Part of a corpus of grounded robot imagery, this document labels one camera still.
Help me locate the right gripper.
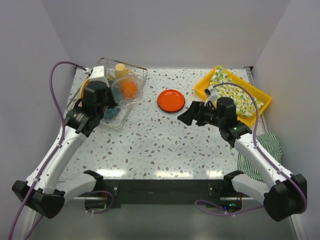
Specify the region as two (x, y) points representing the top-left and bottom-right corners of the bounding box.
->
(177, 101), (224, 128)

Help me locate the teal embossed plate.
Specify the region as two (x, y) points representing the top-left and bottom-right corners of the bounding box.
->
(103, 88), (122, 120)

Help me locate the orange plate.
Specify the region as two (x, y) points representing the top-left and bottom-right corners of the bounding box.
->
(157, 89), (186, 111)

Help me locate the red floral plate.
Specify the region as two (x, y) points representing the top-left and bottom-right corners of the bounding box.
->
(162, 109), (182, 114)

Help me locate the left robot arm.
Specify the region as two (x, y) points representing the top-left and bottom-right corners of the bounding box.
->
(12, 80), (117, 219)

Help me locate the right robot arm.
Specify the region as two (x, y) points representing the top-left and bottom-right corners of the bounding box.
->
(177, 97), (308, 222)

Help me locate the orange ceramic bowl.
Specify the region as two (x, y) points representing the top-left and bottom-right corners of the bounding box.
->
(119, 79), (138, 99)

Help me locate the yellow plate outer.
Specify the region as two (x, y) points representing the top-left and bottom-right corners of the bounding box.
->
(79, 78), (90, 99)

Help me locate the yellow ceramic mug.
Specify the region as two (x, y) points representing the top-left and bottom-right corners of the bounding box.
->
(114, 63), (135, 79)

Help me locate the yellow plastic tray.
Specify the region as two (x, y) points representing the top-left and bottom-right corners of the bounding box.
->
(194, 65), (272, 127)

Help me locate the green striped cloth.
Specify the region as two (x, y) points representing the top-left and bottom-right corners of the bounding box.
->
(237, 132), (283, 182)

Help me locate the chrome wire dish rack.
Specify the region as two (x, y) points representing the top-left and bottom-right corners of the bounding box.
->
(65, 57), (148, 136)

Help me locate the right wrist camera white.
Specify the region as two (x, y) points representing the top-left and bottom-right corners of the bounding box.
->
(204, 85), (219, 104)

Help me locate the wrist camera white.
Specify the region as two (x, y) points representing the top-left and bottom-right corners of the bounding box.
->
(204, 85), (219, 104)
(84, 65), (107, 82)

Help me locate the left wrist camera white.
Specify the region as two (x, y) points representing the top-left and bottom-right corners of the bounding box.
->
(84, 65), (107, 82)

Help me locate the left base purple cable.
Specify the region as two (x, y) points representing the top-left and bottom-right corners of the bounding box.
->
(84, 190), (115, 215)

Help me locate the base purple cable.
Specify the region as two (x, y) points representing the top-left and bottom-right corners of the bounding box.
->
(194, 199), (266, 216)
(84, 190), (115, 215)

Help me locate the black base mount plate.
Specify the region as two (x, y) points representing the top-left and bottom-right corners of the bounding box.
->
(84, 178), (243, 213)

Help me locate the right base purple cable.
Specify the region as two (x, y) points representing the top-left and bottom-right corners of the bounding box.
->
(194, 199), (266, 216)

